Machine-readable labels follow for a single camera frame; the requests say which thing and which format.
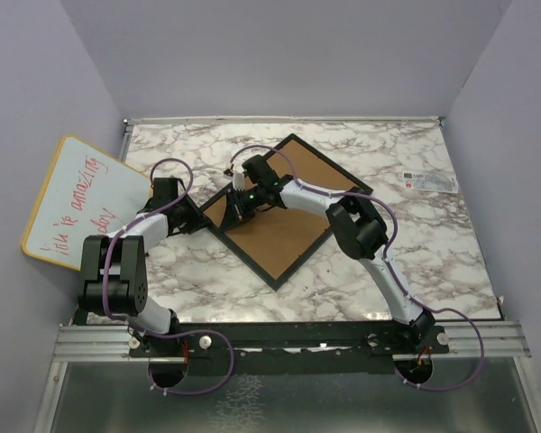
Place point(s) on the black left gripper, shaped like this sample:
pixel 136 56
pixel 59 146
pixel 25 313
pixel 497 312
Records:
pixel 197 221

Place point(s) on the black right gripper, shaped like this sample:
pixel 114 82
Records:
pixel 233 214

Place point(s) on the brown backing board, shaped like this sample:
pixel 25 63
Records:
pixel 293 243

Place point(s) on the black picture frame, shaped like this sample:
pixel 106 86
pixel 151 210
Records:
pixel 288 234

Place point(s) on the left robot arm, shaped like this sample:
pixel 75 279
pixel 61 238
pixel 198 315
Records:
pixel 113 279

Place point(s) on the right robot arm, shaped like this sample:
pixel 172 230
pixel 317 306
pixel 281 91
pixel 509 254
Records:
pixel 358 227

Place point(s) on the yellow rimmed whiteboard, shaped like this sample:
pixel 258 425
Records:
pixel 85 192

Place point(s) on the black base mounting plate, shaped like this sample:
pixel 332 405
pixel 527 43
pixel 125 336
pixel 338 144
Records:
pixel 277 348

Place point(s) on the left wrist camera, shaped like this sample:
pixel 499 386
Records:
pixel 164 191

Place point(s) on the aluminium rail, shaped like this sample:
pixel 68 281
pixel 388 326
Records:
pixel 111 343

